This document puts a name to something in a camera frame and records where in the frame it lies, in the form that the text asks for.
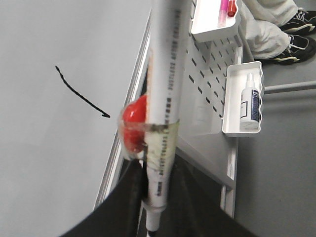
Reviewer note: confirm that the white whiteboard with aluminium frame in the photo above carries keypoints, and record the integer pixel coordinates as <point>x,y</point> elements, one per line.
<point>65,70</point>

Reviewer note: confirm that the white lower plastic tray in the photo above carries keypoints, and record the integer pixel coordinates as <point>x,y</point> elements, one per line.
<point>236,80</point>

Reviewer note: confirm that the white marker with red cap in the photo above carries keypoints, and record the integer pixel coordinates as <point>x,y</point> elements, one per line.
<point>232,8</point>

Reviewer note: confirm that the white upper plastic tray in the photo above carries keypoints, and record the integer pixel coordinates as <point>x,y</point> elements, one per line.
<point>205,21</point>

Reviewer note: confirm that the white spray bottle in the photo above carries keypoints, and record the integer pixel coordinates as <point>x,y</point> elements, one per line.
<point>249,105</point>

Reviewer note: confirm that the pink marker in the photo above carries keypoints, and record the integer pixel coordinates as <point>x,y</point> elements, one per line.
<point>223,13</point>

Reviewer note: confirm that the black sneaker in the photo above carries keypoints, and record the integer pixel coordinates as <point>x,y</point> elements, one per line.
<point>300,49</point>
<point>303,23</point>

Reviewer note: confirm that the grey cart leg with caster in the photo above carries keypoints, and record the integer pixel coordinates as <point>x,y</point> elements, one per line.
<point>290,87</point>

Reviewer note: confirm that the person in white trousers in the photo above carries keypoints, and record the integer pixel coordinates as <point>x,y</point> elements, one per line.
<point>260,21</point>

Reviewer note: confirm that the black left sneaker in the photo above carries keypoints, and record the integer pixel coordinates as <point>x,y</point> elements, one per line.
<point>303,23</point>

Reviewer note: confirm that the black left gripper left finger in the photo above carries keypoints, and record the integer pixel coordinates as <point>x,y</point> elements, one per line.
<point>118,214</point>

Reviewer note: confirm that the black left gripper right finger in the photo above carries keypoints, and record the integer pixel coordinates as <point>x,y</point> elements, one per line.
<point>192,213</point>

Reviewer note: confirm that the white perforated pegboard panel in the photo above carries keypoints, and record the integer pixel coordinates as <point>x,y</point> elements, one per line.
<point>214,44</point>

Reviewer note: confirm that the white marker with black tip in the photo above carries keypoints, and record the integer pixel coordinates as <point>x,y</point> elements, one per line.
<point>170,20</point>

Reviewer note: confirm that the black right sneaker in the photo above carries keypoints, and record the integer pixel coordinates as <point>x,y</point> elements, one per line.
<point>300,49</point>

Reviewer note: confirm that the red round magnet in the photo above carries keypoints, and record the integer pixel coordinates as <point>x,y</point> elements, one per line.
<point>131,127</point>

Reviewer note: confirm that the white plastic tray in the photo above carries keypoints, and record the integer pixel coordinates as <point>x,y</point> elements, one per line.
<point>205,21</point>
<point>236,80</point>

